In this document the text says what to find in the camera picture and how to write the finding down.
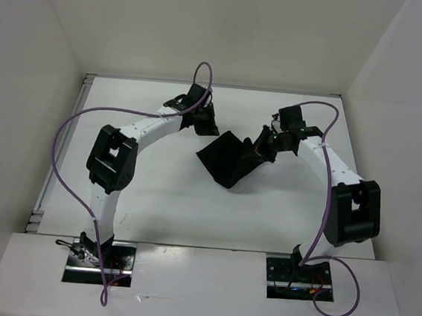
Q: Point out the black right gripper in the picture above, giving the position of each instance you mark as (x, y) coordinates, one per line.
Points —
(260, 148)

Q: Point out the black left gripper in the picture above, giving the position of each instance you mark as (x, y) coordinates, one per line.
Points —
(211, 129)

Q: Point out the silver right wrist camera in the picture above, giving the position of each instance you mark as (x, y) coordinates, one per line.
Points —
(275, 124)

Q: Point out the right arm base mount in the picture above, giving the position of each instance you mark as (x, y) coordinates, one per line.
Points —
(285, 282)

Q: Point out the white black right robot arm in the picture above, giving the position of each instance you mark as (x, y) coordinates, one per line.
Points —
(352, 211)

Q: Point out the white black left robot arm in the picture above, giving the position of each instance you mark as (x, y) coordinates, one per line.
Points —
(112, 162)

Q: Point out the black skirt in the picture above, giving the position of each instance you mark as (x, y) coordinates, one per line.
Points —
(229, 159)

